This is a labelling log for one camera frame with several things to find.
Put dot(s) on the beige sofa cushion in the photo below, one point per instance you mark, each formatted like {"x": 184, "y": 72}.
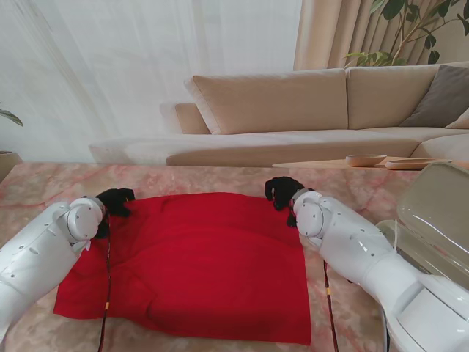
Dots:
{"x": 461, "y": 122}

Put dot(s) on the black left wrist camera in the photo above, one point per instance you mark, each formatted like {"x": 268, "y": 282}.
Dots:
{"x": 102, "y": 231}

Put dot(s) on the red shirt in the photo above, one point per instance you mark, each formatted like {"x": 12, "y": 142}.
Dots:
{"x": 205, "y": 267}

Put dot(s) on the green plant with long leaf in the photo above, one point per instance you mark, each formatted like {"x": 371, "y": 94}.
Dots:
{"x": 12, "y": 117}

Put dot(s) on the grey sofa cushion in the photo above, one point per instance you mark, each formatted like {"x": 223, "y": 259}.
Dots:
{"x": 443, "y": 95}

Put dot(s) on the tall green leafy plant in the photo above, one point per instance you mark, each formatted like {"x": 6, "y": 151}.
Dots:
{"x": 392, "y": 7}

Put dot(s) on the light wooden coffee table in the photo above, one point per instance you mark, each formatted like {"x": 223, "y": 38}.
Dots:
{"x": 311, "y": 165}

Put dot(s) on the beige plant pot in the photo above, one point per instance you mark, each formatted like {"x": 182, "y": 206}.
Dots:
{"x": 9, "y": 163}

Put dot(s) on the white sheer curtain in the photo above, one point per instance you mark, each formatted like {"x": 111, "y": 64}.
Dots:
{"x": 128, "y": 73}

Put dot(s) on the beige corner sofa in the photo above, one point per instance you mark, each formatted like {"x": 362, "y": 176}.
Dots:
{"x": 275, "y": 102}

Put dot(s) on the wooden bowl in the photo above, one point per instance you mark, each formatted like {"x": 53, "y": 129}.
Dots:
{"x": 364, "y": 160}

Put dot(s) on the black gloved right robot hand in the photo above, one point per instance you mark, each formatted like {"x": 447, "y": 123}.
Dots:
{"x": 284, "y": 190}

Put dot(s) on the beige pleated curtain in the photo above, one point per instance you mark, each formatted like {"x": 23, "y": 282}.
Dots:
{"x": 329, "y": 33}

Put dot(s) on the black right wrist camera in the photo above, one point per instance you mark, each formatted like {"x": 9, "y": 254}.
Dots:
{"x": 292, "y": 220}

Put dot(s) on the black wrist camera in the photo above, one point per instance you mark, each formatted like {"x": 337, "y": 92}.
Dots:
{"x": 102, "y": 231}
{"x": 292, "y": 220}

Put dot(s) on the flat wooden tray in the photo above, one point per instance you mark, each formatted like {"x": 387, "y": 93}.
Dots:
{"x": 410, "y": 164}

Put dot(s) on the beige translucent open suitcase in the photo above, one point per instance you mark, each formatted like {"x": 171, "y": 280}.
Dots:
{"x": 432, "y": 198}

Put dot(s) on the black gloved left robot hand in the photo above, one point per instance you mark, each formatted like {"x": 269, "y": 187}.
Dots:
{"x": 117, "y": 201}

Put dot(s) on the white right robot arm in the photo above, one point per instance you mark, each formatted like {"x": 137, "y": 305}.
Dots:
{"x": 366, "y": 253}

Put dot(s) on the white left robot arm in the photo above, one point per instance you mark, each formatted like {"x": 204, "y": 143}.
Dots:
{"x": 33, "y": 256}

